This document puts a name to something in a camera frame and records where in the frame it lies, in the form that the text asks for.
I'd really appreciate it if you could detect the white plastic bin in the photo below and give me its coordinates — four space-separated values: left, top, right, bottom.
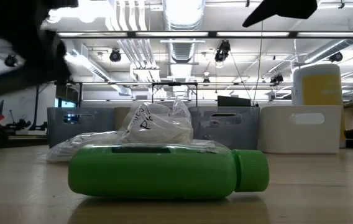
258 105 342 155

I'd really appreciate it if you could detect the yellow canister with white lid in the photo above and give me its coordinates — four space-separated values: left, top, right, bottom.
291 63 347 149

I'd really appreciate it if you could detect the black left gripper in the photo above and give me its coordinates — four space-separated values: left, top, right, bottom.
0 0 80 99

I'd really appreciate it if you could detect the small green shampoo bottle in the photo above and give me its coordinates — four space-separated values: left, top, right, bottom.
67 143 270 200

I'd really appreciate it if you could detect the silver ceiling duct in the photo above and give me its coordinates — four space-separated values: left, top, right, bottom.
162 0 207 98

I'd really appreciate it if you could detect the black metal table frame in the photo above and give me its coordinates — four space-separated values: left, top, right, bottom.
150 81 199 107
30 81 84 131

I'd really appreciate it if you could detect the black ceiling spotlight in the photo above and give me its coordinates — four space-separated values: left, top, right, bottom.
329 51 344 63
214 39 232 63
4 53 19 68
109 49 122 63
269 73 285 85

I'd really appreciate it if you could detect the black computer monitor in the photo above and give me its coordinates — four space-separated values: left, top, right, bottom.
217 95 252 108

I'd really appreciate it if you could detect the blue lit screen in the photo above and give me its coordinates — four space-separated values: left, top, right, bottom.
55 98 78 108

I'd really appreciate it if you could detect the dark translucent plastic bin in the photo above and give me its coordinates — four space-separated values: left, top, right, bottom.
47 107 117 149
188 106 261 153

